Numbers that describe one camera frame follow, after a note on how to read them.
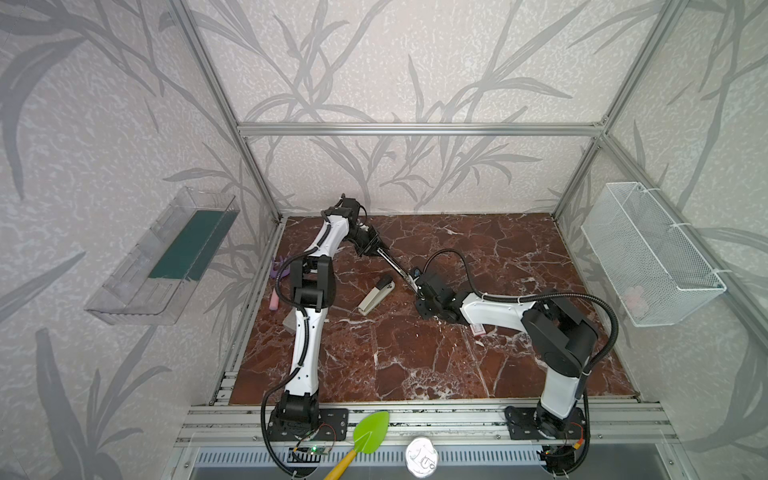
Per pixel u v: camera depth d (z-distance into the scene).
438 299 0.72
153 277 0.64
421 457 0.65
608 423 0.75
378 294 0.95
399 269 0.99
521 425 0.74
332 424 0.73
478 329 0.89
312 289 0.67
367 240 0.94
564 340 0.48
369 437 0.72
